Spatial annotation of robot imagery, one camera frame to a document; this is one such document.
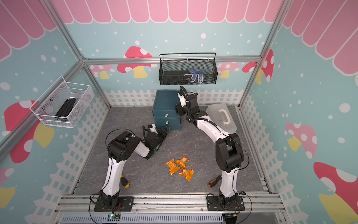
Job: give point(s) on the dark teal drawer cabinet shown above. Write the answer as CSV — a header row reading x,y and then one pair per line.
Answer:
x,y
164,112

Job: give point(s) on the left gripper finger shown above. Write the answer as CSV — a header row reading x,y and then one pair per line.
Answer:
x,y
164,134
164,129

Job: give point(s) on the yellow black screwdriver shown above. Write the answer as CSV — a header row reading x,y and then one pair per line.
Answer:
x,y
124,182

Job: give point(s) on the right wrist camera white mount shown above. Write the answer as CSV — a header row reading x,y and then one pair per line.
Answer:
x,y
182,99

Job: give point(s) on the black device in white basket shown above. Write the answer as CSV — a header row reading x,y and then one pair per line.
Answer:
x,y
65,110

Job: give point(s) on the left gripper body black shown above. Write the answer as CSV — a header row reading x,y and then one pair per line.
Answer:
x,y
159,137

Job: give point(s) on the orange black screwdriver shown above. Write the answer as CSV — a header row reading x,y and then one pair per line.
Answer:
x,y
214,181

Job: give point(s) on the green lit circuit board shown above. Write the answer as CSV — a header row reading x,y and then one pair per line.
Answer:
x,y
113,217

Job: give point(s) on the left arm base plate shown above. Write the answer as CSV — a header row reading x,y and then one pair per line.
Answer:
x,y
107,204

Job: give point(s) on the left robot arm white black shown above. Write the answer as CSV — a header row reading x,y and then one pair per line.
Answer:
x,y
119,151

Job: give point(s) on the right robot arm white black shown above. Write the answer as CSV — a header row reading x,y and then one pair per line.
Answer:
x,y
229,153

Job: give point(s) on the white wire wall basket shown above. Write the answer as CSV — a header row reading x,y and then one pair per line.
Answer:
x,y
49,103

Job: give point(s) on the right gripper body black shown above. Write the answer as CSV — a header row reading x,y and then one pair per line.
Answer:
x,y
182,110

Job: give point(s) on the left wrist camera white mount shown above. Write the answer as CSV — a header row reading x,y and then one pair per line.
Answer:
x,y
152,128

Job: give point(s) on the orange cookie packet top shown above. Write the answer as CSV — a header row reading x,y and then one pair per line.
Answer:
x,y
182,162

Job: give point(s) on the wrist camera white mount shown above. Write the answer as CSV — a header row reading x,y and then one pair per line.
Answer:
x,y
182,99
152,128

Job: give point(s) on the orange cookie packet bottom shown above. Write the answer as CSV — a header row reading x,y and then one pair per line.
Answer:
x,y
187,173

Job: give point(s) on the clear plastic storage box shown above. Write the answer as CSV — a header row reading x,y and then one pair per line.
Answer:
x,y
221,116

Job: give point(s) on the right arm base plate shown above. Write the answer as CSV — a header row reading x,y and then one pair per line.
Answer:
x,y
220,203

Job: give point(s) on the black wire mesh basket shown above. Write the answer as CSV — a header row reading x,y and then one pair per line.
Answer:
x,y
204,61

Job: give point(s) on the blue white item in basket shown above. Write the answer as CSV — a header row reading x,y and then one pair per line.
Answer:
x,y
195,75

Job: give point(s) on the black box in mesh basket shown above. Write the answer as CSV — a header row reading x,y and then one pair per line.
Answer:
x,y
174,78

